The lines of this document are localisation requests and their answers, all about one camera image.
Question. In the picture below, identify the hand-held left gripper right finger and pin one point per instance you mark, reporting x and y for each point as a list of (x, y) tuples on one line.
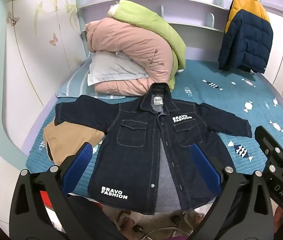
[(206, 170)]

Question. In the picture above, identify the pink comforter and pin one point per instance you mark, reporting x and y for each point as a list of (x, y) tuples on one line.
[(131, 45)]

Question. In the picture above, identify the teal fish-print bedspread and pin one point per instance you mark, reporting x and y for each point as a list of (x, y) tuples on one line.
[(231, 100)]

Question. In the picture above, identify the lavender headboard shelf unit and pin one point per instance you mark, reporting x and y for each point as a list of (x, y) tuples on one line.
[(181, 7)]

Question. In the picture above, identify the chrome stool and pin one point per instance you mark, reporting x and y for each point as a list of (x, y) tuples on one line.
[(161, 233)]

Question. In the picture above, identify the green comforter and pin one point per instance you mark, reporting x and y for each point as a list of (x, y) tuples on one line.
[(151, 20)]

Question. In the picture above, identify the red box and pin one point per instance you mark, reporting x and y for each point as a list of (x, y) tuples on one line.
[(47, 198)]

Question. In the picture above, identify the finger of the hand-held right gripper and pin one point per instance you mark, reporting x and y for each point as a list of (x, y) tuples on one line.
[(265, 140)]

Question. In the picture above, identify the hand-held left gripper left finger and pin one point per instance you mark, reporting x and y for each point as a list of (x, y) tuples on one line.
[(79, 163)]

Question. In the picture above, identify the dark denim jacket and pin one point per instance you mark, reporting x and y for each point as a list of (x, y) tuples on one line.
[(136, 155)]

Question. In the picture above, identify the beige slipper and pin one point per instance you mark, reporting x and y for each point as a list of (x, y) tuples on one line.
[(127, 221), (185, 221)]

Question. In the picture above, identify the white pillow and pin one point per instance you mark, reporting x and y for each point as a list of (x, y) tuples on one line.
[(111, 70)]

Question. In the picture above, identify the blue striped pillow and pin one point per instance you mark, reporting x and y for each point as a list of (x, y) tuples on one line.
[(74, 85)]

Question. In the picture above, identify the yellow and navy puffer jacket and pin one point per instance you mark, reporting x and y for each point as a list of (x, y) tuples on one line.
[(246, 37)]

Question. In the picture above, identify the tan folded garment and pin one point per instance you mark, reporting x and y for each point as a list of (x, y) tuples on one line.
[(66, 140)]

